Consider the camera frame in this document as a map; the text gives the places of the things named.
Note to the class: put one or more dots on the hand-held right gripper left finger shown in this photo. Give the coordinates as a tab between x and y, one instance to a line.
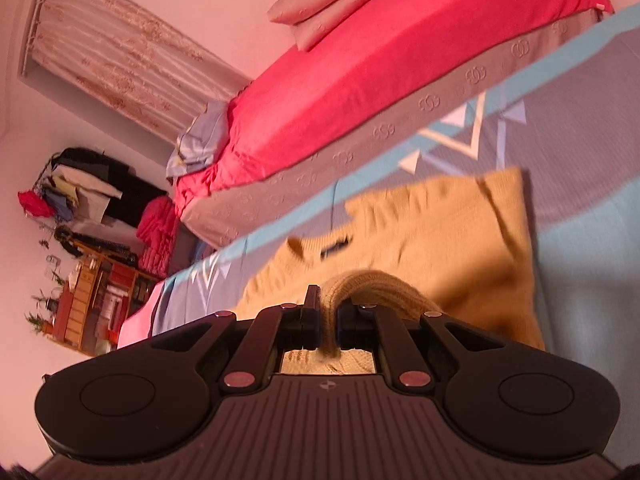
312	320

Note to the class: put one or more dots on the rack of hanging dark clothes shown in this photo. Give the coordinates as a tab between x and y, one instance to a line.
100	185

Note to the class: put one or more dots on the pile of red blankets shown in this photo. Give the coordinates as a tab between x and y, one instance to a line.
157	235

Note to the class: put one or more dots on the red bed sheet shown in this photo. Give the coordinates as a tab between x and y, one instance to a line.
375	85

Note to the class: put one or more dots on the wooden shelf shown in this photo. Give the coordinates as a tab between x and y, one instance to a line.
95	300

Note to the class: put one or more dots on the crumpled light blue cloth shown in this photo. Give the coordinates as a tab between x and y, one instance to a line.
200	140

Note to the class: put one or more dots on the green potted plant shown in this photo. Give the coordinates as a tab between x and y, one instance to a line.
42	317

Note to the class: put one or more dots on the floral sheer curtain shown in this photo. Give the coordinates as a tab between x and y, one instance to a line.
115	45

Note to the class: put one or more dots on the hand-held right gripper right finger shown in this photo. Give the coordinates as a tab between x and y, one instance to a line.
342	327

